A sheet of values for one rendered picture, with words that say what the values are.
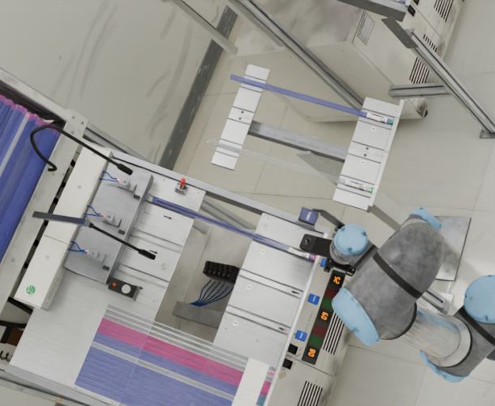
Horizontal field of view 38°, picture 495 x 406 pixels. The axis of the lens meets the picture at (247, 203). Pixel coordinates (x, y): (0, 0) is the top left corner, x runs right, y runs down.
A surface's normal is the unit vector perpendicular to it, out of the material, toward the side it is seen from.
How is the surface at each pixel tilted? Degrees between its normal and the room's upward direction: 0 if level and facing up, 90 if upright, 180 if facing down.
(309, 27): 0
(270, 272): 45
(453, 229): 0
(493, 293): 7
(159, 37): 90
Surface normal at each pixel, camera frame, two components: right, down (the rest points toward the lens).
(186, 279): -0.65, -0.43
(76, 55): 0.67, 0.06
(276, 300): 0.01, -0.25
